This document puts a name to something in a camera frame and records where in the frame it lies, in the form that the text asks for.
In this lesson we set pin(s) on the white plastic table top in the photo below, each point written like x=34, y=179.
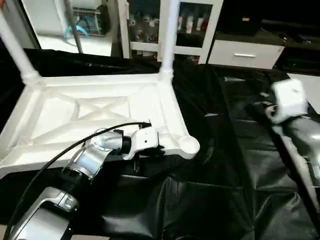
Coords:
x=60, y=110

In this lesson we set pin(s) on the black vertical pole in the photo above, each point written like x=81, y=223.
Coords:
x=27, y=22

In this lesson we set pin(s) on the white plastic table leg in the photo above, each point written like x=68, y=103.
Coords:
x=169, y=35
x=17, y=45

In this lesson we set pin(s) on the colourful background box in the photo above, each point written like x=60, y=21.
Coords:
x=87, y=20

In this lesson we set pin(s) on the white flat sheet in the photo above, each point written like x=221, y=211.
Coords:
x=309, y=92

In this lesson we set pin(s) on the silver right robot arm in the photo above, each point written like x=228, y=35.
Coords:
x=302, y=140

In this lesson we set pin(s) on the white glass door cabinet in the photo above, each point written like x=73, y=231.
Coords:
x=145, y=25

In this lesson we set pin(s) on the white drawer unit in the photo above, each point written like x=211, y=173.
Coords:
x=245, y=54

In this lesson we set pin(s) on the black equipment box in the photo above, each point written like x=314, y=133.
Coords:
x=242, y=17

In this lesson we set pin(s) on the black work surface mat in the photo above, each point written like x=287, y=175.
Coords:
x=230, y=175

